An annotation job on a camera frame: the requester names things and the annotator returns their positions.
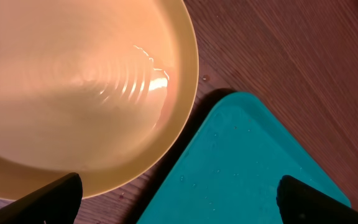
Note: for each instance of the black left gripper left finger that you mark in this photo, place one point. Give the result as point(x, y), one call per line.
point(57, 202)

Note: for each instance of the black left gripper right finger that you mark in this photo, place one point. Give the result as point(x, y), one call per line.
point(299, 203)

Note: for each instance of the yellow plate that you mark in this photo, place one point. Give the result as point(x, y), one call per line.
point(101, 88)

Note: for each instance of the teal plastic tray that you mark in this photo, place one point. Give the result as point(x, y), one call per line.
point(230, 170)

